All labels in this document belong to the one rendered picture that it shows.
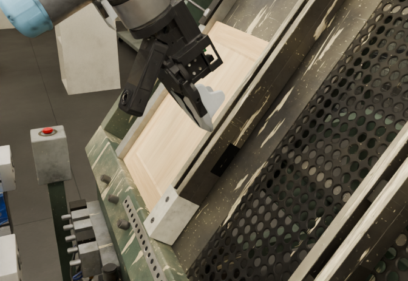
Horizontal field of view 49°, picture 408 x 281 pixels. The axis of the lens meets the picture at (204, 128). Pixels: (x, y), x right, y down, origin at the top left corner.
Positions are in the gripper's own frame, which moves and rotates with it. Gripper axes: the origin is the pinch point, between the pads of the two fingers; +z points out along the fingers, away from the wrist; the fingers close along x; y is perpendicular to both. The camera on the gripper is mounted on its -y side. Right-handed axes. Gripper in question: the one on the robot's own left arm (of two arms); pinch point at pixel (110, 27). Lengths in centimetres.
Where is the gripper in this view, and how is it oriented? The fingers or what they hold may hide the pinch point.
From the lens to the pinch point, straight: 134.1
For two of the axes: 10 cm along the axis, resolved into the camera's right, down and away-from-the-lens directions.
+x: -3.7, -3.7, 8.5
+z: 4.3, 7.4, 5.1
